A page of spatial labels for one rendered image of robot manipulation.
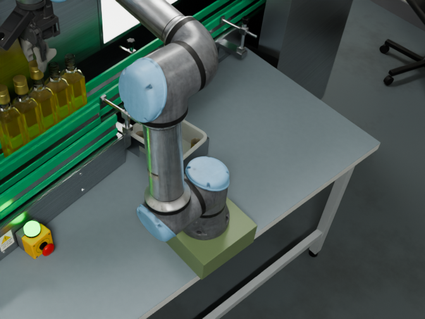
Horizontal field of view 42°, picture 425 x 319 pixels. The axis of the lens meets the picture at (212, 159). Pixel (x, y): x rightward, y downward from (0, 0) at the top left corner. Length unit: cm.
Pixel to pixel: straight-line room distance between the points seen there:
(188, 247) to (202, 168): 25
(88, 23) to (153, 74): 81
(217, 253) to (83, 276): 38
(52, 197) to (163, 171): 51
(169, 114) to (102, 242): 66
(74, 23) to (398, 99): 232
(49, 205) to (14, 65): 42
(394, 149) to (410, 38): 118
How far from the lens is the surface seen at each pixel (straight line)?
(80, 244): 168
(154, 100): 107
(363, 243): 277
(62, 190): 169
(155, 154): 122
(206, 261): 155
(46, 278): 164
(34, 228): 161
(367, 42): 405
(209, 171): 144
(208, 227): 155
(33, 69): 159
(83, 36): 187
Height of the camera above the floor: 213
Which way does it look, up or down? 47 degrees down
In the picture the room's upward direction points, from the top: 7 degrees clockwise
